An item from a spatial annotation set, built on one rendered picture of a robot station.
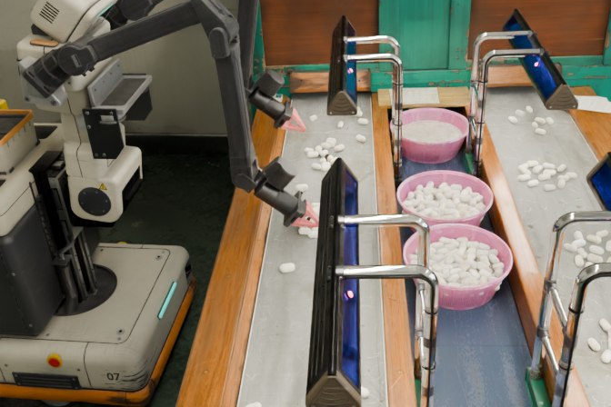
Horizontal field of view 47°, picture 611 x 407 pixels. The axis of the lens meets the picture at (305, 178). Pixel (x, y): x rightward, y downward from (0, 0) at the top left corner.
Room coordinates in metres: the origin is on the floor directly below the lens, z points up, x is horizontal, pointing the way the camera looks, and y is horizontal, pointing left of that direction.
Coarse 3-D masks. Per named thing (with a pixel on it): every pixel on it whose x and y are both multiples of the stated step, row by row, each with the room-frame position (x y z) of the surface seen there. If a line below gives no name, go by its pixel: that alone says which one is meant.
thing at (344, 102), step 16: (336, 32) 2.19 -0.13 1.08; (352, 32) 2.21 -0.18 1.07; (336, 48) 2.03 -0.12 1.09; (352, 48) 2.06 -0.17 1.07; (336, 64) 1.89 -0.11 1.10; (352, 64) 1.94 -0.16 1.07; (336, 80) 1.76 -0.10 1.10; (352, 80) 1.81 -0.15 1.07; (336, 96) 1.66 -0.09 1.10; (352, 96) 1.70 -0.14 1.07; (336, 112) 1.66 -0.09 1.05; (352, 112) 1.66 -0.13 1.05
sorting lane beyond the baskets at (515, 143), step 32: (512, 96) 2.35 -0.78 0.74; (512, 128) 2.10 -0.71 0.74; (544, 128) 2.09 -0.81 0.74; (576, 128) 2.07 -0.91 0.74; (512, 160) 1.89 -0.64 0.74; (544, 160) 1.88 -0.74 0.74; (576, 160) 1.86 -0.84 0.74; (512, 192) 1.71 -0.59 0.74; (544, 192) 1.70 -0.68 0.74; (576, 192) 1.68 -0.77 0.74; (544, 224) 1.54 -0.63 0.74; (576, 224) 1.53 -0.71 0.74; (608, 224) 1.52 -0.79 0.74; (544, 256) 1.40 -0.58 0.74; (608, 256) 1.38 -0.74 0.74; (608, 288) 1.26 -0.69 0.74; (608, 320) 1.16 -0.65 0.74; (576, 352) 1.07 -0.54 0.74; (608, 384) 0.98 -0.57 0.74
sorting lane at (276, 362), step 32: (320, 128) 2.20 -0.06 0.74; (352, 128) 2.18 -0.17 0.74; (288, 160) 1.98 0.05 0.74; (352, 160) 1.96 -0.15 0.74; (288, 192) 1.79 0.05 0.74; (320, 192) 1.78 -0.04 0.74; (288, 256) 1.47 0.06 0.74; (288, 288) 1.34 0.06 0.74; (256, 320) 1.23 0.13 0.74; (288, 320) 1.23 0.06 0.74; (256, 352) 1.13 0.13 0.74; (288, 352) 1.12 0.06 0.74; (384, 352) 1.10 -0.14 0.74; (256, 384) 1.04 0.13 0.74; (288, 384) 1.03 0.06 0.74; (384, 384) 1.02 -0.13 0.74
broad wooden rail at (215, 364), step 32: (256, 128) 2.18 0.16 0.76; (256, 224) 1.59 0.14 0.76; (224, 256) 1.45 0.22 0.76; (256, 256) 1.46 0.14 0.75; (224, 288) 1.33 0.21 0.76; (256, 288) 1.35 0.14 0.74; (224, 320) 1.21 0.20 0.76; (192, 352) 1.12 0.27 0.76; (224, 352) 1.11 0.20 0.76; (192, 384) 1.03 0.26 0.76; (224, 384) 1.02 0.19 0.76
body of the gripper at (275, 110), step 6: (270, 102) 2.03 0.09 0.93; (276, 102) 2.04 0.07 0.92; (288, 102) 2.09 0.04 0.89; (270, 108) 2.02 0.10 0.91; (276, 108) 2.03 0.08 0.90; (282, 108) 2.03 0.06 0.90; (270, 114) 2.03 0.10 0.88; (276, 114) 2.02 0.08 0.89; (282, 114) 2.01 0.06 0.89; (276, 120) 2.02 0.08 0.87; (276, 126) 2.00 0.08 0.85
